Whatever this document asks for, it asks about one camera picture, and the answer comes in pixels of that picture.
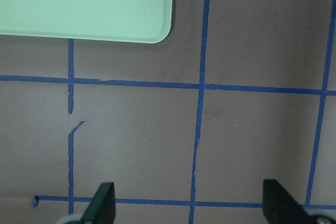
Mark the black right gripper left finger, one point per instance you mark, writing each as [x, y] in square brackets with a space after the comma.
[102, 207]

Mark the light green plastic tray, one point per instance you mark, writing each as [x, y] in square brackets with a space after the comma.
[139, 21]

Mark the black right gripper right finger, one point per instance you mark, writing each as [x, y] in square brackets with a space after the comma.
[280, 207]

